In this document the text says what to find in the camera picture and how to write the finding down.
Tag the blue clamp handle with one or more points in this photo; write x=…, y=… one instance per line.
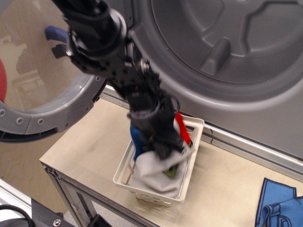
x=56, y=33

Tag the red cloth garment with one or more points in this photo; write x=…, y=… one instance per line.
x=180, y=128

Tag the aluminium table frame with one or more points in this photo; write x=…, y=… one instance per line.
x=80, y=201

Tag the light blue cloth garment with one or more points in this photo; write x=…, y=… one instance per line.
x=279, y=206

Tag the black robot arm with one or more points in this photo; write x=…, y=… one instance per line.
x=98, y=43

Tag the grey toy washing machine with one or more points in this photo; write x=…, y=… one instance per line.
x=237, y=64

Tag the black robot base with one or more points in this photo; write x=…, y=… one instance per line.
x=40, y=217

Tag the dark blue cloth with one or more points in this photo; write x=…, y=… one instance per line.
x=137, y=141

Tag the round transparent washer door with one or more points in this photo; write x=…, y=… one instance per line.
x=46, y=92

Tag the red round object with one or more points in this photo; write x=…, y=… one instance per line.
x=3, y=82

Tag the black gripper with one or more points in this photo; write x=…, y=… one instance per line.
x=156, y=127

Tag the lime green cloth garment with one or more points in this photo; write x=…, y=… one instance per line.
x=171, y=172

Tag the white plastic laundry basket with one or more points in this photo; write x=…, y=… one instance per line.
x=125, y=169

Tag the grey cloth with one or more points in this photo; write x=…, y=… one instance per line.
x=149, y=172

